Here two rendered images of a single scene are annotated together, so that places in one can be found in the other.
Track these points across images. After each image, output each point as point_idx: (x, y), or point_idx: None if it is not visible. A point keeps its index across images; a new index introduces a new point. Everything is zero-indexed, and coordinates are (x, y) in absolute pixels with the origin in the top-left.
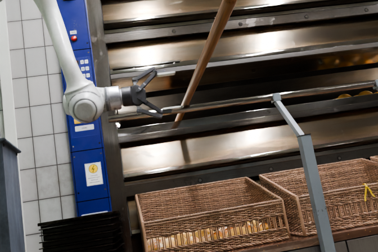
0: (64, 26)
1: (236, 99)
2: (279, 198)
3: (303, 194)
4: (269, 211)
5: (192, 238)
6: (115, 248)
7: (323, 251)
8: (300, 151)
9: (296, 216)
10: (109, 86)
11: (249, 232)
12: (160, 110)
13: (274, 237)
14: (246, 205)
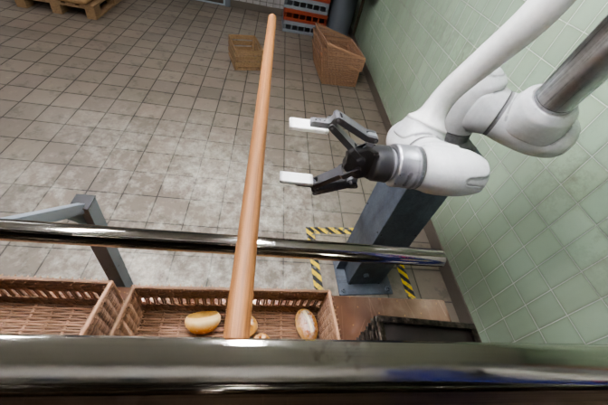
0: (498, 30)
1: (99, 225)
2: (134, 287)
3: (99, 281)
4: (157, 293)
5: (262, 336)
6: (364, 337)
7: (129, 282)
8: (95, 221)
9: (109, 315)
10: (411, 145)
11: (188, 315)
12: (315, 178)
13: (150, 329)
14: (189, 287)
